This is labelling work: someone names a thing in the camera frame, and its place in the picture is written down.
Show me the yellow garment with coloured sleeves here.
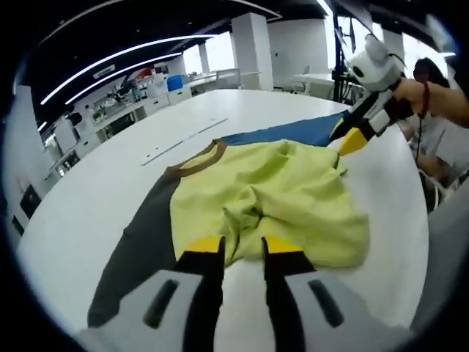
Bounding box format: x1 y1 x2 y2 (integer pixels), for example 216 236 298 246
86 109 370 329

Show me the ceiling air vent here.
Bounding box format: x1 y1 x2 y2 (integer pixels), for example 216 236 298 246
93 64 117 78

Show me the white storage cabinet row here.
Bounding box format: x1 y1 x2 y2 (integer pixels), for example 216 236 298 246
36 82 191 162

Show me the black cable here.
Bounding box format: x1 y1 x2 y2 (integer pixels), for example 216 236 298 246
413 113 424 158

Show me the white square pillar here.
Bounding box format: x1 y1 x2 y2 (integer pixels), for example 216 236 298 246
230 12 274 91
7 86 48 228

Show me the long curved ceiling light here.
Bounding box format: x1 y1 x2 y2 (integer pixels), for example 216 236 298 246
65 53 182 106
40 34 215 106

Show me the person's right hand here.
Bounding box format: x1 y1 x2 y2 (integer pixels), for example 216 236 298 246
391 78 432 118

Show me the black box at pillar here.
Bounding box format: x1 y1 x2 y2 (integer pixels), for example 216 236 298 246
20 185 42 219

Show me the white background desk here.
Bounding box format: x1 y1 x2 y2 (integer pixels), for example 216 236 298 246
292 71 352 97

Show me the black metal stand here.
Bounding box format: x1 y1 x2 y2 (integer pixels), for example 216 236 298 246
331 0 358 102

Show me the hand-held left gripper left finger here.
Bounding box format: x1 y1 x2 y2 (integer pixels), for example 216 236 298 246
75 234 226 352

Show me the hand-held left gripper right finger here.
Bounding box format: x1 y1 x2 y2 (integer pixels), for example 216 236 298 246
261 236 415 352

